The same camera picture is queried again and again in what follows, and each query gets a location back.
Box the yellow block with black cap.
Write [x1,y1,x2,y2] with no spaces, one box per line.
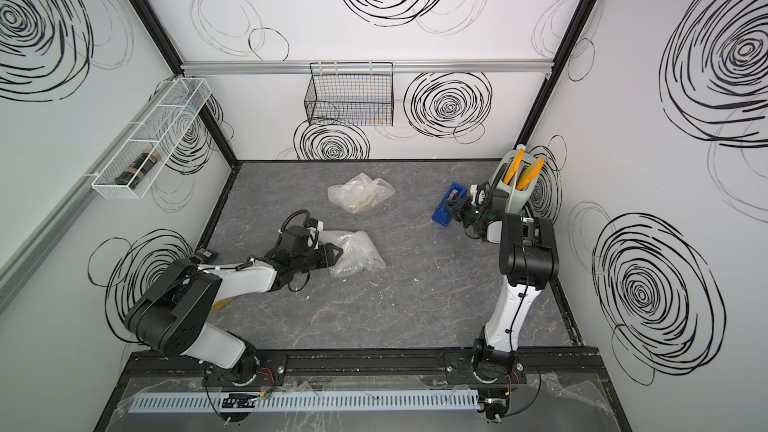
[211,298,233,312]

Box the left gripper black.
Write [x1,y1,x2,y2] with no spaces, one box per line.
[293,242,345,275]

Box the white slotted cable duct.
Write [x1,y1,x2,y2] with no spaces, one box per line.
[127,390,481,414]

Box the mint green toaster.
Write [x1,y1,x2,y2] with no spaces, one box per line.
[490,145,545,216]

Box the white wire wall shelf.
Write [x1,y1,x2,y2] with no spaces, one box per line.
[91,77,212,200]

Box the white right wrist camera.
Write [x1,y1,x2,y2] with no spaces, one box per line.
[468,182,492,207]

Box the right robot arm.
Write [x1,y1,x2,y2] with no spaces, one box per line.
[444,183,559,384]

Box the dark bottle in shelf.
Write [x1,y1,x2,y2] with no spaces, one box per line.
[114,151,160,189]

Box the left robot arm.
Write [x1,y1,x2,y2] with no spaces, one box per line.
[123,220,344,386]

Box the left wall aluminium rail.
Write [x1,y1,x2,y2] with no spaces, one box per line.
[1,74,181,313]

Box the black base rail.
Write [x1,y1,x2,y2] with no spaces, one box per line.
[118,347,605,387]

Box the horizontal aluminium wall rail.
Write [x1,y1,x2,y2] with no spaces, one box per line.
[181,58,553,76]

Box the small black box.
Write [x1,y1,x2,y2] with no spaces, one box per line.
[190,248,218,264]

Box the black wire wall basket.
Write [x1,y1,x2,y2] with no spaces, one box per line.
[304,72,395,126]

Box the blue tape dispenser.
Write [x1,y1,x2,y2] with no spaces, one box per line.
[431,182,469,227]

